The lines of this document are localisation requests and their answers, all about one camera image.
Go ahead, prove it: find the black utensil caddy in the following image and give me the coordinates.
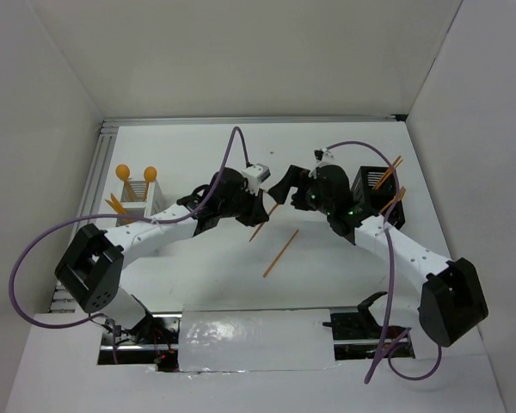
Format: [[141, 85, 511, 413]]
[[348, 166, 396, 228]]

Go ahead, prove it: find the white tape sheet front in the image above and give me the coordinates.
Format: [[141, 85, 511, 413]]
[[178, 309, 336, 373]]

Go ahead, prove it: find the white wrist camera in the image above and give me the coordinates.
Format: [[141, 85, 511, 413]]
[[241, 163, 271, 195], [309, 148, 335, 179]]

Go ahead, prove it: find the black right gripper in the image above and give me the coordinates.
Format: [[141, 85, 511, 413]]
[[268, 164, 334, 215]]

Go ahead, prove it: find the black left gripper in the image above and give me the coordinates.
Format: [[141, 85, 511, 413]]
[[218, 183, 269, 227]]

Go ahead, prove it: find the aluminium rail back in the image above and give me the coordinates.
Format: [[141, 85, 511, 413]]
[[102, 114, 409, 128]]

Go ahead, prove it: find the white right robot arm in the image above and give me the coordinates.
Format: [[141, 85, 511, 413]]
[[268, 164, 488, 348]]

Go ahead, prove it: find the white utensil caddy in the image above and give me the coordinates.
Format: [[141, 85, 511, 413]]
[[114, 179, 166, 218]]

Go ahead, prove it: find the orange plastic fork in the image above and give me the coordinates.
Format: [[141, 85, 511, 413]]
[[379, 186, 406, 215], [249, 202, 281, 243]]

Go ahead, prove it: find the aluminium rail left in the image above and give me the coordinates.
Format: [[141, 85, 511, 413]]
[[48, 121, 118, 313]]

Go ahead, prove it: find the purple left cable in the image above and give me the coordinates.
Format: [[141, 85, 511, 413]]
[[8, 126, 253, 367]]

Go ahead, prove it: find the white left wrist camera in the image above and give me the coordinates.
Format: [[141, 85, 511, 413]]
[[241, 163, 271, 195]]

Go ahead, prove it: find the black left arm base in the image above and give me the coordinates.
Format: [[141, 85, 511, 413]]
[[95, 312, 182, 373]]

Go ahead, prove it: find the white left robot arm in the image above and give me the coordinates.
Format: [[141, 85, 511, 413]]
[[55, 163, 270, 343]]

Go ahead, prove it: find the aluminium rail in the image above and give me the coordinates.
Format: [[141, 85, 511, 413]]
[[102, 114, 409, 128], [48, 121, 118, 313]]

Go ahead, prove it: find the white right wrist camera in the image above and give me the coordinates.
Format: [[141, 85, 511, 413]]
[[309, 148, 335, 179]]

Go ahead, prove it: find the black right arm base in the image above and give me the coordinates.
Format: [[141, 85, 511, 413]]
[[322, 292, 414, 361]]

